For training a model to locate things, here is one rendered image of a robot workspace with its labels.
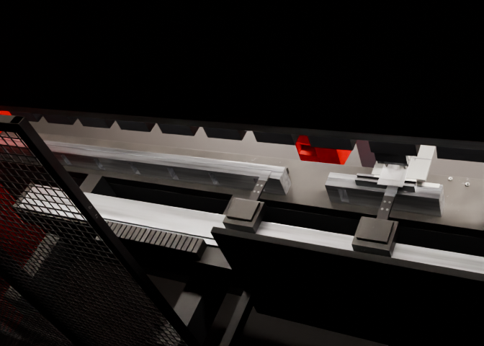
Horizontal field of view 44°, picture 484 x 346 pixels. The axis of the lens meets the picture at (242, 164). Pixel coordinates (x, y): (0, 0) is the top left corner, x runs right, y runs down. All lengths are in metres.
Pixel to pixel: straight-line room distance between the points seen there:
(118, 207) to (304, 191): 0.72
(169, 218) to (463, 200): 1.02
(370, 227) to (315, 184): 0.44
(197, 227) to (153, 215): 0.21
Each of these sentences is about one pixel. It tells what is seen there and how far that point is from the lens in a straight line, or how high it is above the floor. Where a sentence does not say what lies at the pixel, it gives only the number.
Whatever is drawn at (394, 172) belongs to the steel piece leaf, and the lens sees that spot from 2.08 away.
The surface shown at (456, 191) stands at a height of 0.87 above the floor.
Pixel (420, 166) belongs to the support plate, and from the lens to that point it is 2.09.
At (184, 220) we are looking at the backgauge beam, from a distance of 2.21.
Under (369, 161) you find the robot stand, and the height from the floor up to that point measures 0.18.
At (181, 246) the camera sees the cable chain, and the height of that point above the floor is 1.04.
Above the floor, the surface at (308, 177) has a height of 0.87.
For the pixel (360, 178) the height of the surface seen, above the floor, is 1.00.
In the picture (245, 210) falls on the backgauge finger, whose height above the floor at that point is 1.03.
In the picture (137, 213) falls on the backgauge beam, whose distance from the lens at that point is 2.33.
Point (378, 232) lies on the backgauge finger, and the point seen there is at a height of 1.03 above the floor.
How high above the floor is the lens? 2.55
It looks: 43 degrees down
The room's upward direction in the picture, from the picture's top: 25 degrees counter-clockwise
